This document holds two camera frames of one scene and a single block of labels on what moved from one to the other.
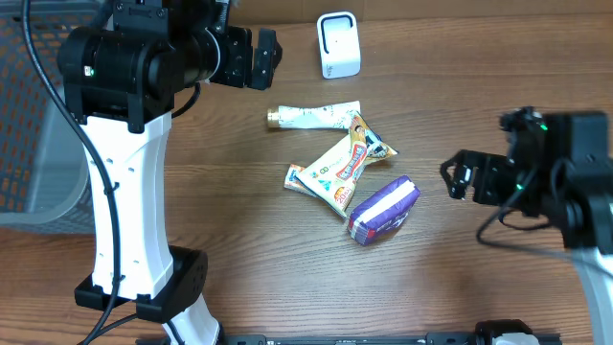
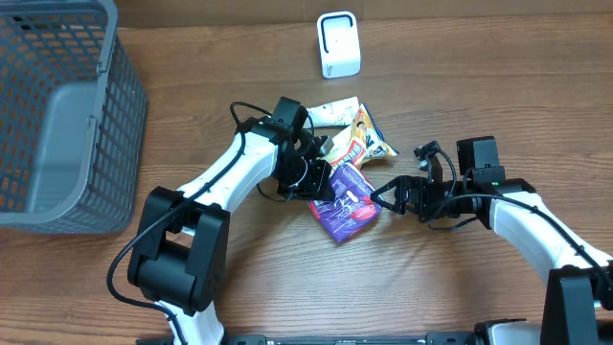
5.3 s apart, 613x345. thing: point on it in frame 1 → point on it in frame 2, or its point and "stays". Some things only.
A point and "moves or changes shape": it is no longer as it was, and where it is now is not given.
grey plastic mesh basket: (45, 184) stays
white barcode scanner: (339, 44) stays
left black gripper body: (235, 63) → (304, 180)
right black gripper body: (493, 178) → (426, 194)
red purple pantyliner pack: (383, 211) moves or changes shape
